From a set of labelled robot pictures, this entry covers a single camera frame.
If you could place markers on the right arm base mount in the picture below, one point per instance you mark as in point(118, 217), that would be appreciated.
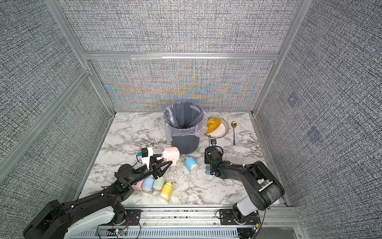
point(233, 217)

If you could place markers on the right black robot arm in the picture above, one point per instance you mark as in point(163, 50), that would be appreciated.
point(262, 187)

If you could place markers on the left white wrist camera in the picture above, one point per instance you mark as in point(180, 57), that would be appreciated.
point(145, 156)

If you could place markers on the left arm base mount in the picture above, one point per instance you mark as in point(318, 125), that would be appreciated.
point(129, 217)

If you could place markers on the clear plastic bin liner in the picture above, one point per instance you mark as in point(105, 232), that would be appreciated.
point(184, 119)

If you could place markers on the green pencil sharpener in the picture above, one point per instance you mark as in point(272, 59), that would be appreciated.
point(159, 183)

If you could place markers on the bright blue pencil sharpener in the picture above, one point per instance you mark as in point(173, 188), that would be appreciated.
point(191, 164)

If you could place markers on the yellow pencil sharpener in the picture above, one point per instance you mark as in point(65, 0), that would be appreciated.
point(167, 191)

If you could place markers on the clear blue shavings tray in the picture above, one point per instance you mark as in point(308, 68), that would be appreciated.
point(208, 170)

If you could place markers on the aluminium front rail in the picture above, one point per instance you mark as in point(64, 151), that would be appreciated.
point(203, 216)

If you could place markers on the pink pencil sharpener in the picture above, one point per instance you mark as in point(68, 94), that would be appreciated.
point(138, 186)
point(171, 154)

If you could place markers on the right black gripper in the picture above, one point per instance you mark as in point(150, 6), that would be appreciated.
point(206, 158)

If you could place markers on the yellow white patterned bowl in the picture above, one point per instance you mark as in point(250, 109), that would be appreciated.
point(217, 127)

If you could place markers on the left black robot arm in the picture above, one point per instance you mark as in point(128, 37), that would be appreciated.
point(65, 220)

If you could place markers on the gold blue spoon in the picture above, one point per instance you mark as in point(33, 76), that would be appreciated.
point(234, 125)

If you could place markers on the light blue pencil sharpener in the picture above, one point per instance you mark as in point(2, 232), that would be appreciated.
point(147, 185)

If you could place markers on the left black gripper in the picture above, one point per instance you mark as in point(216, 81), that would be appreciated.
point(152, 171)

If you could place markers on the dark grey trash bin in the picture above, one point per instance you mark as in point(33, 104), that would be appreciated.
point(186, 144)

